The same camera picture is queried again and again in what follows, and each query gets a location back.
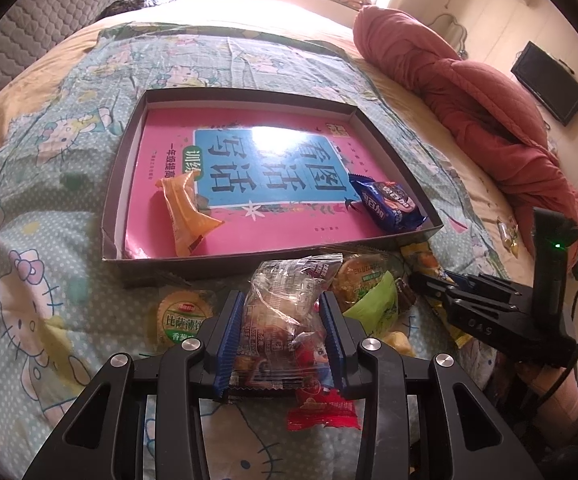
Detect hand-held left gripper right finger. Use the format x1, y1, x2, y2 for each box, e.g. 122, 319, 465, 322
318, 291, 545, 480

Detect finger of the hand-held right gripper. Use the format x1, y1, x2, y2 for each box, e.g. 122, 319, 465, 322
456, 272, 532, 307
408, 271, 472, 311

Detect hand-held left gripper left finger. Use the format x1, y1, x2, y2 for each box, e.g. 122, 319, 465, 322
21, 291, 247, 480

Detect yellow printed snack packet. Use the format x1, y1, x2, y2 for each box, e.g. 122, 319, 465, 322
401, 242, 472, 348

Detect round cracker packet green label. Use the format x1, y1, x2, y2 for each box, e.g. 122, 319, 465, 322
156, 287, 217, 351

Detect clear snack packet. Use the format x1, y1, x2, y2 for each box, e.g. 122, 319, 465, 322
226, 254, 345, 403

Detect grey cardboard box tray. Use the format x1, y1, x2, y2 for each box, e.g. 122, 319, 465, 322
101, 87, 444, 290

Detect small clear wrapped candy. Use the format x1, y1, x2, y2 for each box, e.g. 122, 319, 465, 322
496, 215, 520, 256

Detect green snack packet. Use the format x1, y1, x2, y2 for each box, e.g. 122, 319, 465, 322
343, 271, 400, 338

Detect small plain yellow packet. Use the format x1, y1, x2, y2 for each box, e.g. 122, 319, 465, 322
384, 330, 417, 357

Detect red snack packet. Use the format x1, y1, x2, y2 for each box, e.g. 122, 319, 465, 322
287, 380, 361, 432

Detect round cake clear packet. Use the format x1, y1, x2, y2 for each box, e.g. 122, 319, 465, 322
333, 254, 405, 306

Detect blue cookie packet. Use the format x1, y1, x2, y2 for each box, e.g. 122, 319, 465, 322
347, 172, 429, 233

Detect pink book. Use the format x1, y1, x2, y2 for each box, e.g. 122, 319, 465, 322
124, 105, 432, 261

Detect orange snack packet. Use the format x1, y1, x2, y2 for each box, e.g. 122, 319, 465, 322
155, 170, 225, 257

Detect pink quilt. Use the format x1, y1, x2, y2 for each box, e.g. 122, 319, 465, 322
353, 5, 578, 281

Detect black flat monitor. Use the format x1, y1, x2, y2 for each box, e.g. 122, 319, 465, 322
512, 41, 578, 127

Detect cartoon cat printed sheet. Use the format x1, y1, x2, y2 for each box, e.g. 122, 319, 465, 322
0, 22, 520, 480

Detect beige bed sheet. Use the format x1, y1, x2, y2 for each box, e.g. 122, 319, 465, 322
0, 0, 545, 281

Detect dark patterned cloth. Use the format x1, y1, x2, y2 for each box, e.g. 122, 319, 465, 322
100, 0, 180, 18

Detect grey quilted headboard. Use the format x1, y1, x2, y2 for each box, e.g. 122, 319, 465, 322
0, 0, 142, 126

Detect black cable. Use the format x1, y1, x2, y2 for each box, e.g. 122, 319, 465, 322
539, 227, 578, 403

